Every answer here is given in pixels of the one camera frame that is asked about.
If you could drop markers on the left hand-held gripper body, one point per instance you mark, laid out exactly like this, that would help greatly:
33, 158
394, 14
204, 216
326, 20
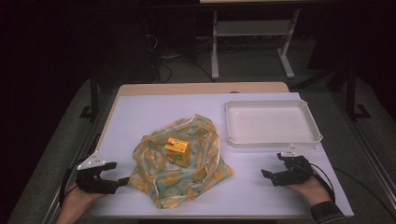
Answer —
93, 184

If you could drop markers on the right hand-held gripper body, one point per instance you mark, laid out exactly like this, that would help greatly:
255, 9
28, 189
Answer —
295, 171

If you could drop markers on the person's left hand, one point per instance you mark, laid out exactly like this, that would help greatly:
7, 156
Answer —
76, 199

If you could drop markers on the person's right hand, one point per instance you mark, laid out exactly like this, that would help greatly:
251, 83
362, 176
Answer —
314, 191

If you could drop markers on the orange green patterned cloth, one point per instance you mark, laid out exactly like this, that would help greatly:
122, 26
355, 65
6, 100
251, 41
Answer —
155, 183

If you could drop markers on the white plastic tray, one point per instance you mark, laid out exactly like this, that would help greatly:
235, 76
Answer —
271, 123

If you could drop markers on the white table mat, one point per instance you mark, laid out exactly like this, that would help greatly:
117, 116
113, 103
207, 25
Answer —
140, 115

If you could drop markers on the yellow carton box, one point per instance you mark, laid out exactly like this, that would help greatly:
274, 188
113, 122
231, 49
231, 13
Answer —
178, 151

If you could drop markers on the black metal stand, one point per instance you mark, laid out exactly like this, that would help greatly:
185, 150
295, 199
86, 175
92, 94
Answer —
94, 96
351, 93

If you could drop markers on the white metal stand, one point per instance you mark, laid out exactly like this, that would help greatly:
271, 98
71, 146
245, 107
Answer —
214, 46

